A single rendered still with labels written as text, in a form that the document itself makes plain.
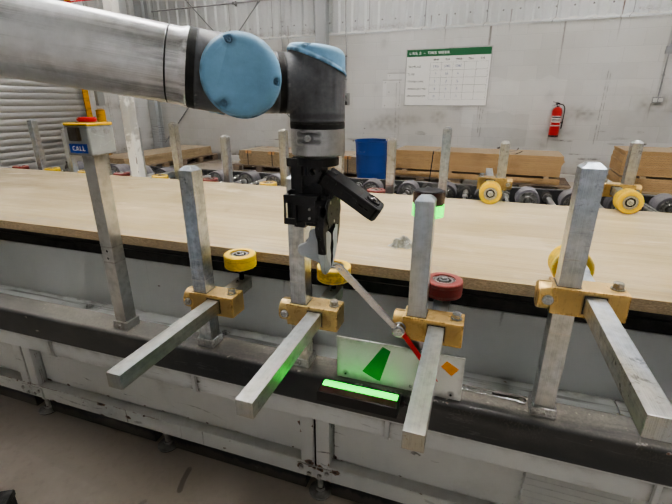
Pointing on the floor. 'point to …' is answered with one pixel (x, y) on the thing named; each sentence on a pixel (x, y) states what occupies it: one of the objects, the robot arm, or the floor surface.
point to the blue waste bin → (371, 158)
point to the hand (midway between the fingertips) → (329, 267)
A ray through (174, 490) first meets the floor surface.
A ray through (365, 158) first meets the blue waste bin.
